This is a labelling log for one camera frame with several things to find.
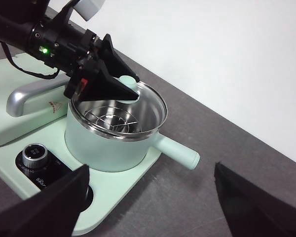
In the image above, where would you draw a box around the mint green griddle lid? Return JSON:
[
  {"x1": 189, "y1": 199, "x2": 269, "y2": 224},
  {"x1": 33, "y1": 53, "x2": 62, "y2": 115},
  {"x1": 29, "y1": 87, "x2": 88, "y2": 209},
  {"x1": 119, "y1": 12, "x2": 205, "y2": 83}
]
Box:
[{"x1": 0, "y1": 54, "x2": 71, "y2": 149}]

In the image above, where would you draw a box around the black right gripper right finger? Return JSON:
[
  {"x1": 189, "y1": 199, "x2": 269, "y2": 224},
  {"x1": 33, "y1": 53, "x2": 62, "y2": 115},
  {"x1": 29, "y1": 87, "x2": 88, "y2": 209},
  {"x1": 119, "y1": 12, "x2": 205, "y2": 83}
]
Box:
[{"x1": 213, "y1": 161, "x2": 296, "y2": 237}]

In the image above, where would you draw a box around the steel wire steamer rack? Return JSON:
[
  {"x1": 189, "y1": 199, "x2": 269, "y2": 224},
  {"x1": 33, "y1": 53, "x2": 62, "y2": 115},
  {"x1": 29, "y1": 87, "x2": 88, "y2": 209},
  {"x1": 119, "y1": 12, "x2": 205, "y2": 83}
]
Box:
[{"x1": 83, "y1": 106, "x2": 141, "y2": 134}]

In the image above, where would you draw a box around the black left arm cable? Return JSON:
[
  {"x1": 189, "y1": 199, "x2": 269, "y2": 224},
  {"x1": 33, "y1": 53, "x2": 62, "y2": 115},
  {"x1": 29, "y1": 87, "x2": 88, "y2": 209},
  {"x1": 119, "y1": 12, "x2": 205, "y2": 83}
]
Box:
[{"x1": 0, "y1": 41, "x2": 61, "y2": 80}]

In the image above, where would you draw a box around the mint green pot with handle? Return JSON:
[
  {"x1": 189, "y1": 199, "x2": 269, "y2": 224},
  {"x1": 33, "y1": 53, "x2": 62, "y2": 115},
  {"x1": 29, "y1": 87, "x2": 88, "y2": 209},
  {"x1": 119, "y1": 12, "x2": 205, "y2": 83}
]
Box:
[{"x1": 65, "y1": 81, "x2": 201, "y2": 173}]

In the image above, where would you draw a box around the silver griddle lid handle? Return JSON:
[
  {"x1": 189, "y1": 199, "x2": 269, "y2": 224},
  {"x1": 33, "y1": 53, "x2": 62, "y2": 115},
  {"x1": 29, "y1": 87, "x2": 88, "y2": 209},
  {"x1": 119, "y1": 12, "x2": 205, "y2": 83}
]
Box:
[{"x1": 6, "y1": 74, "x2": 70, "y2": 118}]

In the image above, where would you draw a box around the mint green breakfast machine base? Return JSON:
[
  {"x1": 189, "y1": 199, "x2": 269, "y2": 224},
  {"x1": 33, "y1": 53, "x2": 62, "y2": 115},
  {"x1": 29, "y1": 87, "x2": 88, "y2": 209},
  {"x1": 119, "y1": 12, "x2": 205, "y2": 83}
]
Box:
[{"x1": 0, "y1": 116, "x2": 162, "y2": 237}]

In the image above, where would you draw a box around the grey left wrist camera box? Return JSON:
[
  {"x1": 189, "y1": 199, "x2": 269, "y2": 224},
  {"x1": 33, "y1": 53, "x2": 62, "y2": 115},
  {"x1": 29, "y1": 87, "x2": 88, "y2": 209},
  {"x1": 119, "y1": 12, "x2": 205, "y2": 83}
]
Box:
[{"x1": 73, "y1": 0, "x2": 107, "y2": 22}]

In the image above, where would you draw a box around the silver control knob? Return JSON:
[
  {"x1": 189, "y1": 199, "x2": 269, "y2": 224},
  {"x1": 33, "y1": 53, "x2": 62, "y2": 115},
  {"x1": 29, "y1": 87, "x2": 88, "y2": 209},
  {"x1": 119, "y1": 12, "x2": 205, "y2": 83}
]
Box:
[{"x1": 22, "y1": 144, "x2": 51, "y2": 169}]

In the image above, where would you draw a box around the glass pot lid green knob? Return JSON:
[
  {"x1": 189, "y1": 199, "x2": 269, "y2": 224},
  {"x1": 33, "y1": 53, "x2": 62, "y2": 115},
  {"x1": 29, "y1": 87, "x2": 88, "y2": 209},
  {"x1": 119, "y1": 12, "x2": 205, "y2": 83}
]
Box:
[{"x1": 71, "y1": 75, "x2": 168, "y2": 135}]

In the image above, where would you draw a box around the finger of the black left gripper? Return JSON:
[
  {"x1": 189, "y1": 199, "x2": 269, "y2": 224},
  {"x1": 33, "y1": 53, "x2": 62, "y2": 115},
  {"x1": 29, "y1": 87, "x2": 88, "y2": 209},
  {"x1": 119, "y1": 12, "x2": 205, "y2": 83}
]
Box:
[
  {"x1": 98, "y1": 34, "x2": 140, "y2": 81},
  {"x1": 77, "y1": 60, "x2": 140, "y2": 102}
]

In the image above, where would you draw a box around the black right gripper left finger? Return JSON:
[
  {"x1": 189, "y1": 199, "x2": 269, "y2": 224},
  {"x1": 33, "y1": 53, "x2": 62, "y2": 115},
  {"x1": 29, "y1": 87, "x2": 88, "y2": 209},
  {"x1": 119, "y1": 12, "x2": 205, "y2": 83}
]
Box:
[{"x1": 0, "y1": 163, "x2": 90, "y2": 237}]

